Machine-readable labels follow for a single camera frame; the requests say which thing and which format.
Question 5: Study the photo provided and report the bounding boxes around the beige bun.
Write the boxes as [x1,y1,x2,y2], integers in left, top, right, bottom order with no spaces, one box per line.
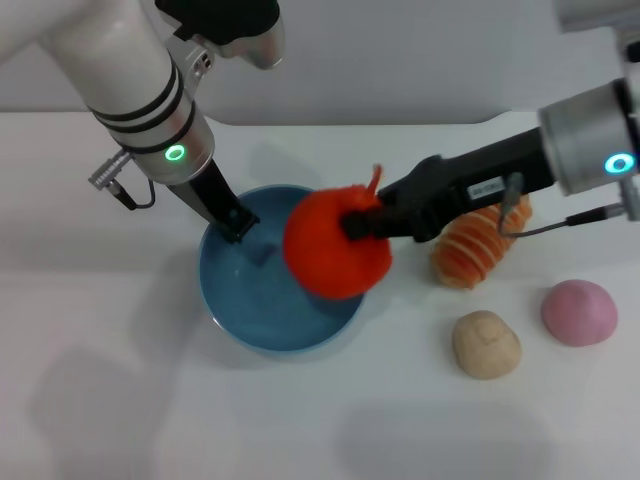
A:
[452,309,523,381]

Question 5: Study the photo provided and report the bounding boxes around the orange plush fruit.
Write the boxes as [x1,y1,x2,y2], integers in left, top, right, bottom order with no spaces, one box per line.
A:
[282,163,395,301]

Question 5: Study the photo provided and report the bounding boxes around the orange striped bread roll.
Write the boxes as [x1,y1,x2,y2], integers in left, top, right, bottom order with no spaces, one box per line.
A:
[430,193,533,291]

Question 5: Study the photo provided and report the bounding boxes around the right arm cable with plug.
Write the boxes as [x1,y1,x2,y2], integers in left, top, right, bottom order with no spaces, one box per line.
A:
[497,171,627,237]

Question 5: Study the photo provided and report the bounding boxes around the arm cable with plug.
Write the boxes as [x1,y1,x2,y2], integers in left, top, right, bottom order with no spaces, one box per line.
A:
[497,171,627,237]
[88,149,157,210]

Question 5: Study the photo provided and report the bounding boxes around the pink bun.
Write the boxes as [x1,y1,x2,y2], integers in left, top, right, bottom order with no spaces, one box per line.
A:
[540,278,619,348]

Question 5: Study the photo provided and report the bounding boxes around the left arm cable with plug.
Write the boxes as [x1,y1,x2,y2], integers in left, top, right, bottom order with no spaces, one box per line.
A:
[88,149,157,210]

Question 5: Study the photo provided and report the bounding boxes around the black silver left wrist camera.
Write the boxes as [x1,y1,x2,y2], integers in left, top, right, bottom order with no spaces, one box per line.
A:
[153,0,288,71]

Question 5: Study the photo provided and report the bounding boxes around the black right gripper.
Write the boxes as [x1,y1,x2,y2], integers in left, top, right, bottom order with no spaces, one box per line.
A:
[341,127,557,245]

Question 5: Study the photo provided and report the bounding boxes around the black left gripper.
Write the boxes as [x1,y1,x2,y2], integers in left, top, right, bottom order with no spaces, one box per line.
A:
[167,158,262,245]

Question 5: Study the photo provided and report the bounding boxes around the blue bowl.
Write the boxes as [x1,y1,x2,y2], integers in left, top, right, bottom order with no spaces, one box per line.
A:
[198,184,369,355]

